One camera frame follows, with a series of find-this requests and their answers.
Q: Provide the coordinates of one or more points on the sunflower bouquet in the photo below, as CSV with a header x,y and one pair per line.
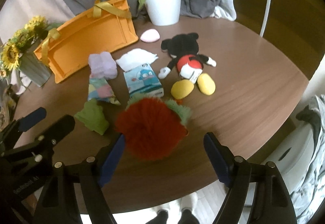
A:
x,y
20,44

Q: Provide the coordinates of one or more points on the white folded cloth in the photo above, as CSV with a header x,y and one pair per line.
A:
x,y
135,58

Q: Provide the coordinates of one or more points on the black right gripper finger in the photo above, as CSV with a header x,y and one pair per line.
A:
x,y
58,200
255,189
27,122
55,133

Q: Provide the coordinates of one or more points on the red furry plush toy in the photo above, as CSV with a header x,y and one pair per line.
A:
x,y
152,127

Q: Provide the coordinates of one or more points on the left slippered foot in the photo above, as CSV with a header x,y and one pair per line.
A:
x,y
162,214

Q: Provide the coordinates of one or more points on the white plant pot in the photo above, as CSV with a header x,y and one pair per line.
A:
x,y
163,12

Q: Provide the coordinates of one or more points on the orange felt storage basket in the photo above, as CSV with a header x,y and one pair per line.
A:
x,y
106,27

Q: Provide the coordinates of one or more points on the green cloth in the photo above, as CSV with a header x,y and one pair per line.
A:
x,y
92,117

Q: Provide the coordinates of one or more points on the grey white blanket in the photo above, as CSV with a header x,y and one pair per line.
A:
x,y
309,194

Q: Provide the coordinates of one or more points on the Mickey Mouse plush toy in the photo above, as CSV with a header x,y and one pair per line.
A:
x,y
185,57

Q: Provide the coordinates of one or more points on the pink powder puff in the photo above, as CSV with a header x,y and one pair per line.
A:
x,y
150,36

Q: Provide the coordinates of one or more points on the slippered foot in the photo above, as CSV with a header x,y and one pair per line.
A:
x,y
162,214
187,205

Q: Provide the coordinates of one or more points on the grey ribbed vase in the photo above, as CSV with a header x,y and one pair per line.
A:
x,y
34,69

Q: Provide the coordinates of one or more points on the pastel patchwork cloth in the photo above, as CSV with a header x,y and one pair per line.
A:
x,y
100,90

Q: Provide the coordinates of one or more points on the right slippered foot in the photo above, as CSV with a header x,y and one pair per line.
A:
x,y
187,205

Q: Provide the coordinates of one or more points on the blue tissue pack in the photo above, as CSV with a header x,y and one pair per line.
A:
x,y
143,80

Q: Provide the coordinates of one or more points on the lilac folded towel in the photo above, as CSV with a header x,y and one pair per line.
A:
x,y
102,66

